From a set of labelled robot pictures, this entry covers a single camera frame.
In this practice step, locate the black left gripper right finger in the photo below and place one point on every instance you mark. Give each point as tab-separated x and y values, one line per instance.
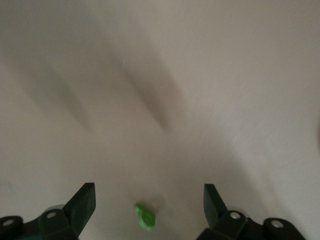
215	207

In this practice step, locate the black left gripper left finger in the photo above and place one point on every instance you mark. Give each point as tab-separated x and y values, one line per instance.
82	207

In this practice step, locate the green letter p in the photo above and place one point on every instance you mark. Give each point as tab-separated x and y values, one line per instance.
146	220

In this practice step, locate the brown table mat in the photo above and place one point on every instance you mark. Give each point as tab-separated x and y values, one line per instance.
160	75

